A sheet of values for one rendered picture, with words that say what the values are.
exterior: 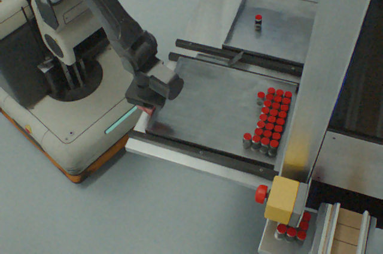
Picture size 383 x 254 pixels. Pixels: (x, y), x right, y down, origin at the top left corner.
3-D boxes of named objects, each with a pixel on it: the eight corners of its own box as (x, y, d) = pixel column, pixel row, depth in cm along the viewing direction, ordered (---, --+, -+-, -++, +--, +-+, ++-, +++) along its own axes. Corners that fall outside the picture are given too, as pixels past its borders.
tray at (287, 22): (350, 18, 143) (352, 10, 140) (336, 79, 129) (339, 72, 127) (245, -4, 151) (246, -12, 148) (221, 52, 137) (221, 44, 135)
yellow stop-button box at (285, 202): (303, 198, 101) (309, 184, 95) (296, 227, 97) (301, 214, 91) (270, 189, 103) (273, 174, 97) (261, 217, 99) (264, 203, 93)
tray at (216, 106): (295, 91, 128) (297, 84, 125) (273, 171, 114) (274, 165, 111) (180, 64, 136) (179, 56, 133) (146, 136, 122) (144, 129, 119)
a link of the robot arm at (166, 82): (143, 29, 103) (118, 54, 100) (184, 51, 99) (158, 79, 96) (152, 60, 114) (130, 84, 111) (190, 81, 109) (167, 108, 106)
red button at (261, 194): (274, 193, 100) (276, 185, 97) (269, 209, 98) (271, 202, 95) (257, 188, 101) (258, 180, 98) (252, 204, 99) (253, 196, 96)
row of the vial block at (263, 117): (274, 98, 127) (276, 88, 123) (258, 153, 117) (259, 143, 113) (267, 96, 127) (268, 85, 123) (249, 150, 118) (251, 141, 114)
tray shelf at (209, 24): (350, 12, 147) (352, 8, 146) (306, 204, 111) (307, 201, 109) (210, -17, 159) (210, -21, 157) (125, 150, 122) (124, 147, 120)
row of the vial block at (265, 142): (282, 100, 126) (285, 90, 122) (266, 154, 117) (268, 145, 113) (274, 98, 127) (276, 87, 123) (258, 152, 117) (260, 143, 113)
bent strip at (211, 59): (243, 63, 134) (244, 50, 130) (240, 71, 133) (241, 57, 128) (197, 53, 138) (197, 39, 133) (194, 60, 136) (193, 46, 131)
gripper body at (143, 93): (162, 110, 114) (159, 92, 108) (124, 99, 117) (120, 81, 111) (172, 90, 118) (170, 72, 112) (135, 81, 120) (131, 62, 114)
